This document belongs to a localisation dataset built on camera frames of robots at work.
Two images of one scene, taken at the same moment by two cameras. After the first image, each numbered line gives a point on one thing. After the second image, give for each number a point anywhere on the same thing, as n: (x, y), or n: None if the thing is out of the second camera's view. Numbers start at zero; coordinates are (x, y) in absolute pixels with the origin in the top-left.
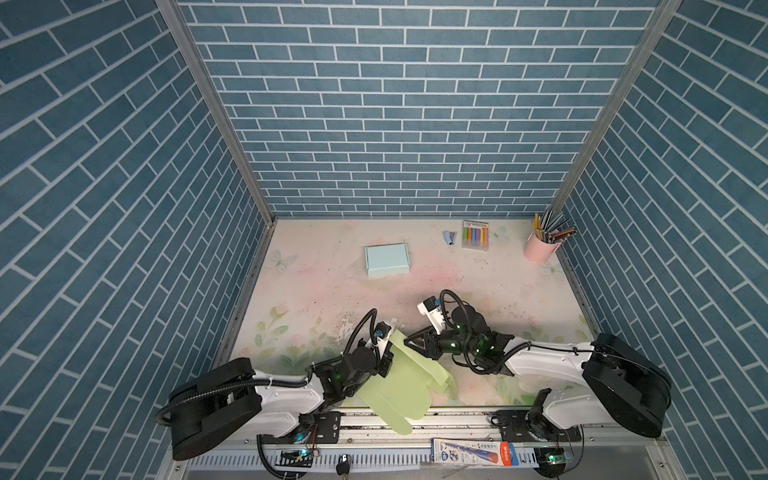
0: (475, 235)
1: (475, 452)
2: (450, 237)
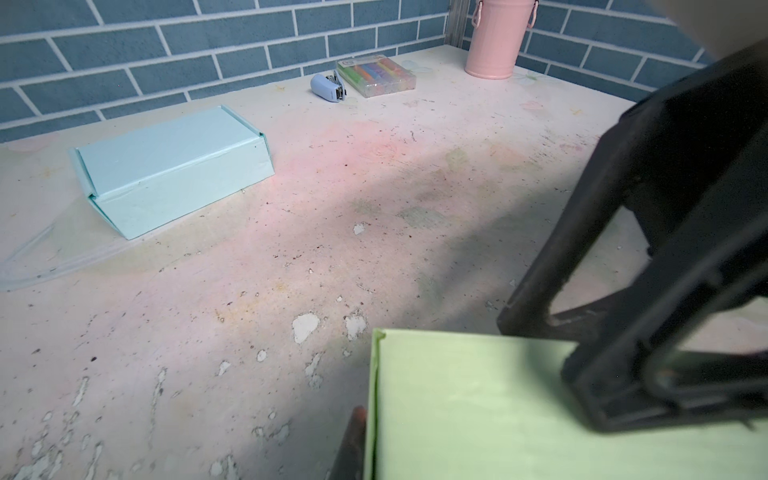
0: (375, 75)
1: None
2: (330, 87)
